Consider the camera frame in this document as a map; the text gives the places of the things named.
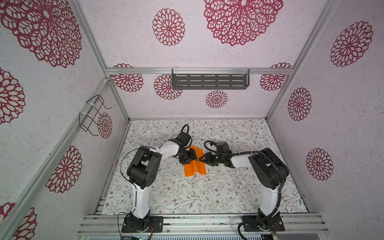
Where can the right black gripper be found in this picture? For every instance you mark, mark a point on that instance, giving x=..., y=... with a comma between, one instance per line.
x=207, y=159

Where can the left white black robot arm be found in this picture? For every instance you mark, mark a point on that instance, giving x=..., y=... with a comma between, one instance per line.
x=144, y=168

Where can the aluminium front rail frame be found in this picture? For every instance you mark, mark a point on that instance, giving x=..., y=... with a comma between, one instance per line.
x=210, y=224

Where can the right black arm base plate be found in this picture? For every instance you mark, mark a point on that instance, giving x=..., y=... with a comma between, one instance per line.
x=273, y=224

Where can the black wire wall basket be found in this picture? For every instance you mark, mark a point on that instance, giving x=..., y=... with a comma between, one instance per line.
x=91, y=116

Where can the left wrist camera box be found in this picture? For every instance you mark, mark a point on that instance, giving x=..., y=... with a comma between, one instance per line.
x=184, y=139

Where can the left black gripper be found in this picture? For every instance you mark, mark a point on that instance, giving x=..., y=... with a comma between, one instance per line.
x=192, y=156

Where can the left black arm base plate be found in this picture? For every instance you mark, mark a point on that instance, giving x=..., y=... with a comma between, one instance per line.
x=149, y=224

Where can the grey slotted wall shelf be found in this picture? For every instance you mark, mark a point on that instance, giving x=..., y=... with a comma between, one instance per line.
x=212, y=81

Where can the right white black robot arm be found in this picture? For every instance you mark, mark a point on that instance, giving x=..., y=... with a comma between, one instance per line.
x=269, y=169

